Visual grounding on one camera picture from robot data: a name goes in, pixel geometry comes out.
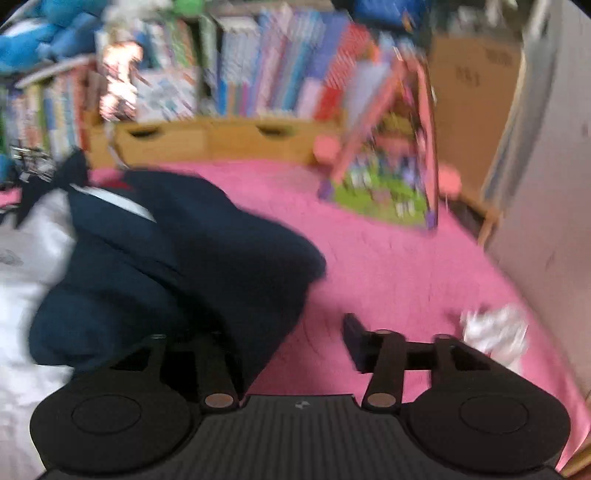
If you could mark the brown cardboard box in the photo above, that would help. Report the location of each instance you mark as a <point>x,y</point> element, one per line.
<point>471,101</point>

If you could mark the smartphone with lit screen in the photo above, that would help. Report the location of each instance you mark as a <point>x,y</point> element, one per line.
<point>120,83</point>

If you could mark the wooden drawer organiser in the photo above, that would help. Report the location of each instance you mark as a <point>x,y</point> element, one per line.
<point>207,138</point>

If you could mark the navy and white jacket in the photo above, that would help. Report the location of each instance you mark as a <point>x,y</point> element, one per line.
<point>184,258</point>

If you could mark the blue carton pack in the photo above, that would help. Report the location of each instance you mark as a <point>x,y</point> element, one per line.
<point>388,11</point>

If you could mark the crumpled white paper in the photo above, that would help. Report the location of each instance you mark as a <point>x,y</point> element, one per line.
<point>494,332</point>

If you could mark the small bicycle model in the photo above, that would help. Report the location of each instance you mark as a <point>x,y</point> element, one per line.
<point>34,164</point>

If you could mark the white colourful card box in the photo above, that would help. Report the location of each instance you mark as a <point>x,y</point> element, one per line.
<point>168,97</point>

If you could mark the pink toy house book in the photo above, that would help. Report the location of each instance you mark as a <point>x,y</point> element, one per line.
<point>383,184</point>

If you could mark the blue plush toy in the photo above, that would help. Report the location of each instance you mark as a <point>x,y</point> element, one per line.
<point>37,37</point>

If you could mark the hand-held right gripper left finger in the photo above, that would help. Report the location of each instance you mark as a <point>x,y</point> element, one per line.
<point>212,364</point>

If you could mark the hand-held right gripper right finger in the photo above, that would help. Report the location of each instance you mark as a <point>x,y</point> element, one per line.
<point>355,341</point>

